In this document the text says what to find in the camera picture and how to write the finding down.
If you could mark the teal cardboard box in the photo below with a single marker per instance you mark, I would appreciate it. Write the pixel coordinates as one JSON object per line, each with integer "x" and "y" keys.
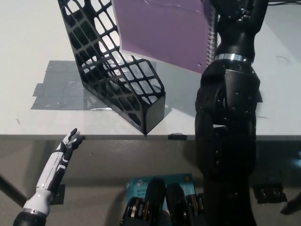
{"x": 137, "y": 187}

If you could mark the small black tape piece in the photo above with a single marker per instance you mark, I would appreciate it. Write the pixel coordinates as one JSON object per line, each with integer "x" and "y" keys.
{"x": 176, "y": 136}

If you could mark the black table leg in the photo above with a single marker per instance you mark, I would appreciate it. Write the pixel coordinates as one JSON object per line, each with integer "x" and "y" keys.
{"x": 11, "y": 190}
{"x": 291, "y": 204}

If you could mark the black square tape patch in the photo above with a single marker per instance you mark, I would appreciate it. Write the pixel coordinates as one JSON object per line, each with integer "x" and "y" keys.
{"x": 260, "y": 96}

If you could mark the large grey tape patch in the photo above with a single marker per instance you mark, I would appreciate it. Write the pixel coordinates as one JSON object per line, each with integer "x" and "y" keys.
{"x": 54, "y": 94}

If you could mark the purple spiral notebook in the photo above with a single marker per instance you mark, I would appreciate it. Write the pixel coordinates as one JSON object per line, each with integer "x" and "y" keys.
{"x": 164, "y": 35}

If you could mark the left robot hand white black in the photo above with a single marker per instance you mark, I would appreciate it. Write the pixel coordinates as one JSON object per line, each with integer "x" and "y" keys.
{"x": 50, "y": 171}

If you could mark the black lattice magazine stand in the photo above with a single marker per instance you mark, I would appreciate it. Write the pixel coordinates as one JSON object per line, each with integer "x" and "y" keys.
{"x": 154, "y": 113}

